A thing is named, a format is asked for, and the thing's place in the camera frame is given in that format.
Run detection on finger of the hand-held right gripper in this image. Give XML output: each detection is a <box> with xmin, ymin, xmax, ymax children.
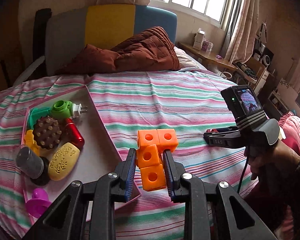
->
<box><xmin>203</xmin><ymin>127</ymin><xmax>238</xmax><ymax>137</ymax></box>

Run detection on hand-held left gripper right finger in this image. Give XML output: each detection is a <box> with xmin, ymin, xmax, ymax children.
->
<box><xmin>162</xmin><ymin>149</ymin><xmax>278</xmax><ymax>240</ymax></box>

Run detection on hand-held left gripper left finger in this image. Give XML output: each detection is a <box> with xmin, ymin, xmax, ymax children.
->
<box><xmin>22</xmin><ymin>148</ymin><xmax>138</xmax><ymax>240</ymax></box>

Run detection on orange cube blocks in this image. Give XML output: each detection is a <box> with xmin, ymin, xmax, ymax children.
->
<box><xmin>136</xmin><ymin>129</ymin><xmax>179</xmax><ymax>192</ymax></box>

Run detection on pink tray box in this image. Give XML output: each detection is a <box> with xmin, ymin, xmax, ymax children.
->
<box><xmin>21</xmin><ymin>85</ymin><xmax>142</xmax><ymax>223</ymax></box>

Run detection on red cylinder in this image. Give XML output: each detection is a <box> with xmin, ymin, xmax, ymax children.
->
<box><xmin>64</xmin><ymin>118</ymin><xmax>85</xmax><ymax>150</ymax></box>

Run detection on yellow perforated oval case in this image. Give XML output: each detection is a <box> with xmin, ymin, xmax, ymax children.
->
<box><xmin>47</xmin><ymin>142</ymin><xmax>81</xmax><ymax>181</ymax></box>

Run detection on brown massage brush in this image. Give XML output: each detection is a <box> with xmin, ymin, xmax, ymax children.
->
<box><xmin>33</xmin><ymin>116</ymin><xmax>63</xmax><ymax>150</ymax></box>

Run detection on green plug-in device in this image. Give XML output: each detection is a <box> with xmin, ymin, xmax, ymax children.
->
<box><xmin>50</xmin><ymin>100</ymin><xmax>88</xmax><ymax>120</ymax></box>

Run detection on magenta plastic cup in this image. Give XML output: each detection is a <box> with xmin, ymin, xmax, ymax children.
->
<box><xmin>25</xmin><ymin>188</ymin><xmax>52</xmax><ymax>217</ymax></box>

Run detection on black jar with clear lid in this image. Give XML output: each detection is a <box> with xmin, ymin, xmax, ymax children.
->
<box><xmin>16</xmin><ymin>146</ymin><xmax>50</xmax><ymax>187</ymax></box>

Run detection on yellow plastic shell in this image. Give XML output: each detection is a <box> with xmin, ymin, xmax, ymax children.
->
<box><xmin>24</xmin><ymin>129</ymin><xmax>42</xmax><ymax>155</ymax></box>

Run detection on teal plastic funnel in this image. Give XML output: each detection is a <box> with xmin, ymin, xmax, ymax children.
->
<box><xmin>27</xmin><ymin>107</ymin><xmax>53</xmax><ymax>130</ymax></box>

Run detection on person's right hand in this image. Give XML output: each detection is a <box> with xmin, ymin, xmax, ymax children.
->
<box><xmin>244</xmin><ymin>141</ymin><xmax>300</xmax><ymax>181</ymax></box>

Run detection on cardboard box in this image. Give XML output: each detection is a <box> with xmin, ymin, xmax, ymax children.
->
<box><xmin>236</xmin><ymin>57</ymin><xmax>265</xmax><ymax>83</ymax></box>

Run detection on striped bed sheet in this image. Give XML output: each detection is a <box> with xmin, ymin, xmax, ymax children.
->
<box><xmin>0</xmin><ymin>70</ymin><xmax>280</xmax><ymax>240</ymax></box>

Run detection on wooden side desk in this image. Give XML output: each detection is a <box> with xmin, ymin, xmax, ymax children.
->
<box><xmin>177</xmin><ymin>41</ymin><xmax>238</xmax><ymax>72</ymax></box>

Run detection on black appliance with dial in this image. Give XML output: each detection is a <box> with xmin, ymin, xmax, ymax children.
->
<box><xmin>252</xmin><ymin>42</ymin><xmax>274</xmax><ymax>68</ymax></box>

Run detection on white pillow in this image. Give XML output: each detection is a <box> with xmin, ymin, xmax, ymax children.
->
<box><xmin>174</xmin><ymin>46</ymin><xmax>208</xmax><ymax>72</ymax></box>

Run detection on white carton box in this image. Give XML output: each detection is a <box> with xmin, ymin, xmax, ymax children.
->
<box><xmin>193</xmin><ymin>30</ymin><xmax>206</xmax><ymax>50</ymax></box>

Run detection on beige side curtain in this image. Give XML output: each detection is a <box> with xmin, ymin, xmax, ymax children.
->
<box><xmin>224</xmin><ymin>0</ymin><xmax>260</xmax><ymax>64</ymax></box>

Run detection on brown quilt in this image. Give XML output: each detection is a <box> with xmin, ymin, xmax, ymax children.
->
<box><xmin>55</xmin><ymin>26</ymin><xmax>182</xmax><ymax>75</ymax></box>

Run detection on grey yellow blue headboard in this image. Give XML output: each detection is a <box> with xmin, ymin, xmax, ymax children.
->
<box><xmin>45</xmin><ymin>4</ymin><xmax>178</xmax><ymax>77</ymax></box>

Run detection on wooden wardrobe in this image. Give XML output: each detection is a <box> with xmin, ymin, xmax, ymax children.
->
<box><xmin>0</xmin><ymin>0</ymin><xmax>38</xmax><ymax>95</ymax></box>

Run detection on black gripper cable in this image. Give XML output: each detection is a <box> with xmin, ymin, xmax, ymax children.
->
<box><xmin>237</xmin><ymin>152</ymin><xmax>250</xmax><ymax>193</ymax></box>

